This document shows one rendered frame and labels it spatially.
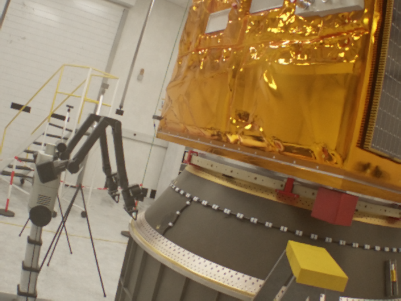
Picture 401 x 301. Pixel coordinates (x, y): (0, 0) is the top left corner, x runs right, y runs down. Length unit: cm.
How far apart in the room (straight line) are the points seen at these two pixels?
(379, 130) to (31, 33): 851
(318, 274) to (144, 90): 925
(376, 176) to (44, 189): 197
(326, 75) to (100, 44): 828
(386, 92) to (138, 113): 874
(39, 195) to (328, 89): 186
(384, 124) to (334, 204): 42
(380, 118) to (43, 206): 207
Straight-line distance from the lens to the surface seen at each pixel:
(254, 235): 199
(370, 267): 215
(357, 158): 171
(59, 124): 679
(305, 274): 115
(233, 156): 227
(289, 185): 201
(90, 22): 974
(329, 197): 174
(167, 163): 1010
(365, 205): 213
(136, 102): 1007
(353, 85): 172
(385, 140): 180
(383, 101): 177
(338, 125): 168
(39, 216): 268
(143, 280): 234
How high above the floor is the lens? 178
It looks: 1 degrees up
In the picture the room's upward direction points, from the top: 15 degrees clockwise
